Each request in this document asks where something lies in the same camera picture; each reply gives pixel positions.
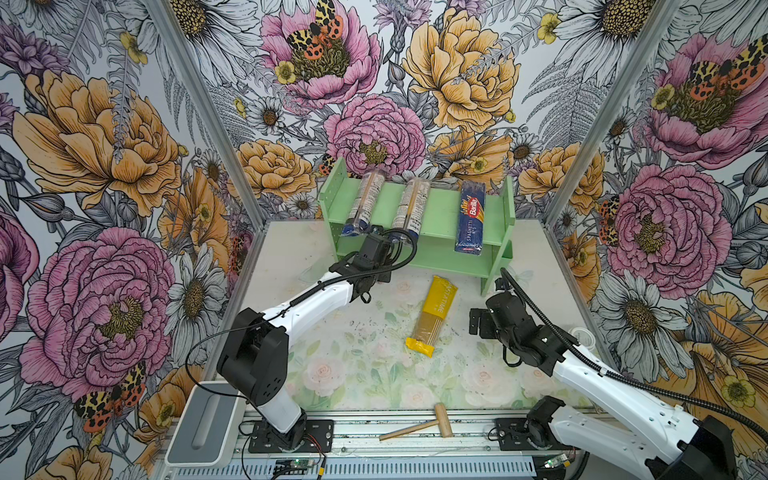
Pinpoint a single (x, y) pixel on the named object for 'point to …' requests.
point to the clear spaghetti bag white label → (409, 215)
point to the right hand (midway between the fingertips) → (488, 324)
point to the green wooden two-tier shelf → (434, 247)
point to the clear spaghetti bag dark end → (363, 206)
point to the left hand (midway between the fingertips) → (377, 268)
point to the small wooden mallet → (442, 419)
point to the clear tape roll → (584, 337)
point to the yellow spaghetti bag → (440, 297)
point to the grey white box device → (208, 432)
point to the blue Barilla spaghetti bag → (471, 218)
